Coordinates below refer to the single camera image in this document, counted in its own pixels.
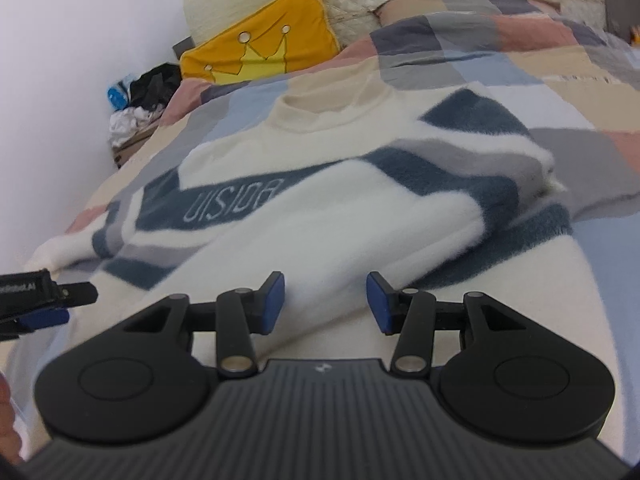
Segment brown nightstand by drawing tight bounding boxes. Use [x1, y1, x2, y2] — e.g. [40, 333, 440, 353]
[111, 125, 161, 170]

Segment white crumpled cloth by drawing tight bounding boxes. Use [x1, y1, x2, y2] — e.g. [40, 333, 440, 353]
[109, 106, 166, 148]

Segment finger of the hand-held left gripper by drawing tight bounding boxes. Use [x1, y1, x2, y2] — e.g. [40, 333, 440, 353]
[0, 269, 98, 323]
[0, 307, 71, 339]

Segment patchwork checked duvet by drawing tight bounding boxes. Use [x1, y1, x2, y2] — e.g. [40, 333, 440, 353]
[65, 0, 640, 461]

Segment cream fluffy sweater blue stripes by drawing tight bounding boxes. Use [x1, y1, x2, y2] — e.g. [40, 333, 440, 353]
[10, 82, 608, 466]

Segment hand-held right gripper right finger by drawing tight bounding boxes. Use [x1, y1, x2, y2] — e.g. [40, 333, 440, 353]
[366, 271, 521, 375]

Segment black clothing pile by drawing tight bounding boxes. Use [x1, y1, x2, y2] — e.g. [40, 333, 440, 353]
[129, 62, 183, 111]

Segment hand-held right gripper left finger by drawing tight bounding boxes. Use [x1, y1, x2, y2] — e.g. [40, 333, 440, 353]
[122, 271, 287, 378]

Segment person's left hand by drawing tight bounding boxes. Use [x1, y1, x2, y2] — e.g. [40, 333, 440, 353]
[0, 372, 23, 466]

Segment patchwork pillow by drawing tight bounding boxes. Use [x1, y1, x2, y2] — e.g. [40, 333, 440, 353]
[375, 0, 556, 26]

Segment yellow crown pillow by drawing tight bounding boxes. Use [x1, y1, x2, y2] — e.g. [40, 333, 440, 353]
[180, 0, 342, 86]

